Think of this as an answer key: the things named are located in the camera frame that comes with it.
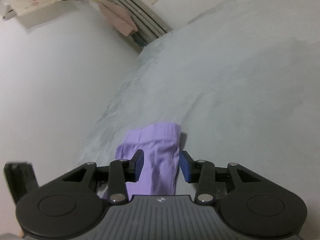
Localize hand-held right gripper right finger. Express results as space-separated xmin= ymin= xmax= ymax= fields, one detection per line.
xmin=181 ymin=150 xmax=260 ymax=204

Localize dark hanging garment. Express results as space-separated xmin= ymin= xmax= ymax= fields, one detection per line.
xmin=130 ymin=31 xmax=150 ymax=53

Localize grey patterned curtain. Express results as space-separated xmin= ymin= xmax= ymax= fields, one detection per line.
xmin=67 ymin=0 xmax=173 ymax=53

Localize purple pants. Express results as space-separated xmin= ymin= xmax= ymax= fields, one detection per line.
xmin=101 ymin=122 xmax=182 ymax=199

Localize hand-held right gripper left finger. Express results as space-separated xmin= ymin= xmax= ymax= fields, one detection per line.
xmin=62 ymin=149 xmax=145 ymax=204

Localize pink hanging garment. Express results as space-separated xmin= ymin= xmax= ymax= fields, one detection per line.
xmin=97 ymin=0 xmax=137 ymax=37

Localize white air conditioner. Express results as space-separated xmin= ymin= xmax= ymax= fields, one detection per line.
xmin=2 ymin=0 xmax=69 ymax=20

